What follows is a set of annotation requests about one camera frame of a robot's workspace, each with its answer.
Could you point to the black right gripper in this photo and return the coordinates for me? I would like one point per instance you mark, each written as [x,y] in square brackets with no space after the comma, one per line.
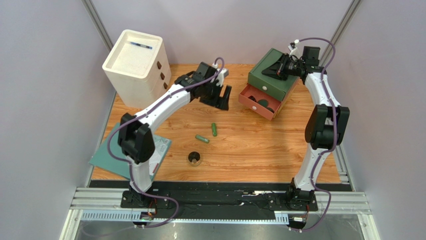
[284,66]

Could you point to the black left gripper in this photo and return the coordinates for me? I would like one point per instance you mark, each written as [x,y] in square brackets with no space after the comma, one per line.
[215,92]

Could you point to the green top drawer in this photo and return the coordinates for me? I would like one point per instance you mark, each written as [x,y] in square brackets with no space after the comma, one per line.
[272,87]

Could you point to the black round jar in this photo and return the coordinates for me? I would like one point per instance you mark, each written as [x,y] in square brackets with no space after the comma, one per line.
[252,98]

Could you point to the dark green round compact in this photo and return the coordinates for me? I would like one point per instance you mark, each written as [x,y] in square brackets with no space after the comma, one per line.
[263,102]

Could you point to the red drawer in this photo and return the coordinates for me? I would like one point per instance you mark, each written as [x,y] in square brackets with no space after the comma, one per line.
[270,112]

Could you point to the light green lipstick tube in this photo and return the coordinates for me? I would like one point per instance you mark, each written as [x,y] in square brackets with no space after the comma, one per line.
[202,138]

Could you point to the gold mirrored round tin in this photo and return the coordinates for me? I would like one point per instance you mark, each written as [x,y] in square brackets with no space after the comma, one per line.
[194,158]

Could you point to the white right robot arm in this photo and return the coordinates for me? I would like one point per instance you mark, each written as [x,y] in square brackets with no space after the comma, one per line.
[326,125]

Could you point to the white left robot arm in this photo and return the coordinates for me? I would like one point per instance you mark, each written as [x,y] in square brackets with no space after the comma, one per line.
[136,132]

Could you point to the green drawer cabinet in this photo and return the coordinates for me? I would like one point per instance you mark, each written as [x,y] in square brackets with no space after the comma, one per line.
[268,59]

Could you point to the white drawer cabinet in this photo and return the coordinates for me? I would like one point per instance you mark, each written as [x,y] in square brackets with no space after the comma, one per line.
[139,75]

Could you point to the blue pen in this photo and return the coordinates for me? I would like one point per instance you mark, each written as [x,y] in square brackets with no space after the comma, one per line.
[141,45]

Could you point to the teal green mat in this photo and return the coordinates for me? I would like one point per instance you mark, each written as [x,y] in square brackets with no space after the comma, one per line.
[103,160]

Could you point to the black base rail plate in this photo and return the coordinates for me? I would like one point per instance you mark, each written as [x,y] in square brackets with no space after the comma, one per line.
[212,205]

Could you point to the aluminium frame rail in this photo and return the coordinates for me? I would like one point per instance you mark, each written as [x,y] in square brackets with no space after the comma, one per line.
[95,211]

